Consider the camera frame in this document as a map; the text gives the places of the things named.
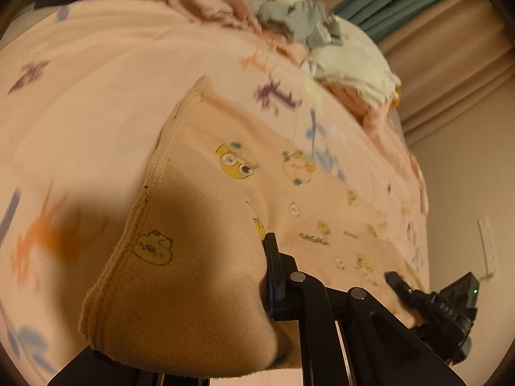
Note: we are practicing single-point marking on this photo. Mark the pink crumpled garment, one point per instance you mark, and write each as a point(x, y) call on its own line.
point(235, 14)

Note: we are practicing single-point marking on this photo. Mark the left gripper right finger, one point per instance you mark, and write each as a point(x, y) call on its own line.
point(347, 338)

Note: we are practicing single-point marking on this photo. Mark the white goose plush toy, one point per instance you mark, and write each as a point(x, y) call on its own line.
point(352, 36)

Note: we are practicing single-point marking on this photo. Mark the peach cartoon print baby garment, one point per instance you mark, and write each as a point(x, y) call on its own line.
point(184, 291)

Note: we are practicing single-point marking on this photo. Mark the pink beige curtain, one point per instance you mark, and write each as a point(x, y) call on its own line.
point(449, 57)

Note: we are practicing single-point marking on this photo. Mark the grey small garment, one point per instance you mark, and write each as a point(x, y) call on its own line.
point(305, 22)

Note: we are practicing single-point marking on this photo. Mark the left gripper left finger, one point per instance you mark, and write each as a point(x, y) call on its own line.
point(92, 368)

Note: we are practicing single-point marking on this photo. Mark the white folded garment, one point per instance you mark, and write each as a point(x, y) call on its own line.
point(366, 72)

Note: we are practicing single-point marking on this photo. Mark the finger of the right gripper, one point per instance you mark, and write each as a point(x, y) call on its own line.
point(406, 289)

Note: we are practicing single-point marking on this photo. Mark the white wall socket strip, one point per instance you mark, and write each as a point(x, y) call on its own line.
point(489, 248)

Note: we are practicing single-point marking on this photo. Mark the pink printed bed blanket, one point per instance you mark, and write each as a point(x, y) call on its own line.
point(85, 94)

